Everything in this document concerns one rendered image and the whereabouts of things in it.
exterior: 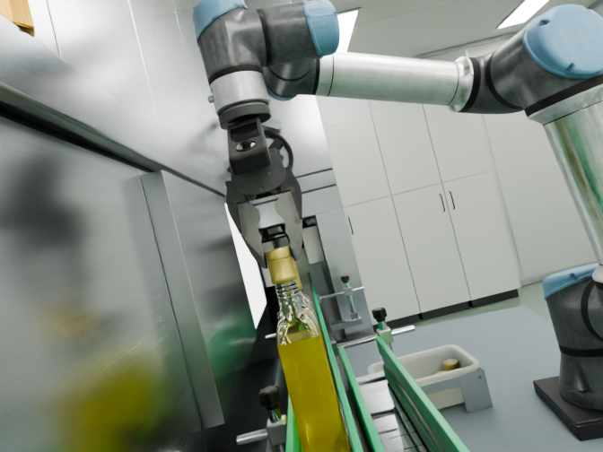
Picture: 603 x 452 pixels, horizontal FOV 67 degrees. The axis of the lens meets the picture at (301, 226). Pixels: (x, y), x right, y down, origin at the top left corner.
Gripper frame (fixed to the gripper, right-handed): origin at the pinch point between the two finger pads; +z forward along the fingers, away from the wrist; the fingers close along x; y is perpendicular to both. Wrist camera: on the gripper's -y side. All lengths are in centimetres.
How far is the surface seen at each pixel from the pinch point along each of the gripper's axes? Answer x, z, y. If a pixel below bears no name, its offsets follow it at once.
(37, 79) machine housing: 12.4, -18.2, -26.5
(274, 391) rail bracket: 4.6, 16.6, -2.0
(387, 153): -105, -54, 390
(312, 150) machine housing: -15, -31, 114
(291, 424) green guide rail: 3.5, 21.0, -2.7
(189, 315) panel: 13.0, 4.7, -1.1
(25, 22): 12.2, -22.3, -26.6
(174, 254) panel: 13.0, -3.5, -1.1
